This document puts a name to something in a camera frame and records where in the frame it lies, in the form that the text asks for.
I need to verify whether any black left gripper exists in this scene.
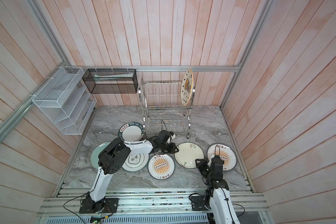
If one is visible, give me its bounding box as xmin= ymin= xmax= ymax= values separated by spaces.
xmin=160 ymin=143 xmax=180 ymax=155

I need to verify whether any cream plate with berry sprigs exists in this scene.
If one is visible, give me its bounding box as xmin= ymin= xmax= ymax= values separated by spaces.
xmin=175 ymin=142 xmax=204 ymax=169

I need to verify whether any cat and stars orange-rim plate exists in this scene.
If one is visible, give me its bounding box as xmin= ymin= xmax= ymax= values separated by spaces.
xmin=180 ymin=69 xmax=194 ymax=106

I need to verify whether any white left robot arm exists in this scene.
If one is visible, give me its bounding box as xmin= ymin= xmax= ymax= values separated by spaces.
xmin=88 ymin=130 xmax=175 ymax=203

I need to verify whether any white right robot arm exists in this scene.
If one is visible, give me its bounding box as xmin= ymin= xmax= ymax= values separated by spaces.
xmin=189 ymin=155 xmax=240 ymax=224

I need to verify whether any stainless steel dish rack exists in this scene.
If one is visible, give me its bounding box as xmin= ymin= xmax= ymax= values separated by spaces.
xmin=138 ymin=80 xmax=195 ymax=138

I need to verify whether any orange sunburst plate centre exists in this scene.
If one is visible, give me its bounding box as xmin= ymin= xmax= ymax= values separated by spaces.
xmin=147 ymin=155 xmax=175 ymax=180

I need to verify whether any orange sunburst plate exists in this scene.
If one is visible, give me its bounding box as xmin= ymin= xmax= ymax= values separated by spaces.
xmin=207 ymin=143 xmax=238 ymax=171
xmin=147 ymin=155 xmax=175 ymax=180

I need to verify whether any orange sunburst plate right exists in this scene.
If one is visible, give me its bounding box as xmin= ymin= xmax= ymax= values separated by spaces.
xmin=207 ymin=143 xmax=238 ymax=171

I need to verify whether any white plate with flower outline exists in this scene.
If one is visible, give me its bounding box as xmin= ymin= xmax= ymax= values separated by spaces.
xmin=122 ymin=154 xmax=149 ymax=172

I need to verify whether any dark-rim lettered white plate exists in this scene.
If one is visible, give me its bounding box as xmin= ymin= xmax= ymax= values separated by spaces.
xmin=118 ymin=122 xmax=144 ymax=141

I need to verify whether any pale green plate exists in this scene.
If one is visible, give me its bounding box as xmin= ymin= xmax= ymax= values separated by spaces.
xmin=90 ymin=142 xmax=111 ymax=169

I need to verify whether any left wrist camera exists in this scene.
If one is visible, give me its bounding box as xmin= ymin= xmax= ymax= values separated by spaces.
xmin=167 ymin=132 xmax=175 ymax=143

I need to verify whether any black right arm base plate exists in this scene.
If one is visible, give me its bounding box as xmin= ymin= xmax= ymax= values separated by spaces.
xmin=189 ymin=194 xmax=211 ymax=211

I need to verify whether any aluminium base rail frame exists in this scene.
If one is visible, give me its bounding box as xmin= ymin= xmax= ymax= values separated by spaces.
xmin=37 ymin=186 xmax=274 ymax=224

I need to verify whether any black mesh wall basket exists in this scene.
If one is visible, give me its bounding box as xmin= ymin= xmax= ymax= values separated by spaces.
xmin=83 ymin=68 xmax=138 ymax=94

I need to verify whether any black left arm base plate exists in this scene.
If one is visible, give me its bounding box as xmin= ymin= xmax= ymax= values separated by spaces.
xmin=79 ymin=197 xmax=119 ymax=214

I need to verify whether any white wire mesh shelf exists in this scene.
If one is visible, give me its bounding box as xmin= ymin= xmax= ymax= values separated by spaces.
xmin=33 ymin=67 xmax=97 ymax=135

